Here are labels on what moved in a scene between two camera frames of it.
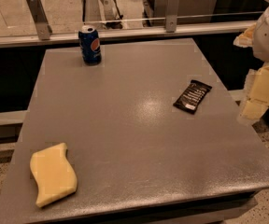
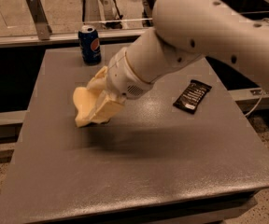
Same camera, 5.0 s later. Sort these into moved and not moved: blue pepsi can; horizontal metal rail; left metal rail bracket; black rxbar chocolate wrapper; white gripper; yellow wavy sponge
Moved: white gripper; yellow wavy sponge
Not moved: black rxbar chocolate wrapper; left metal rail bracket; blue pepsi can; horizontal metal rail
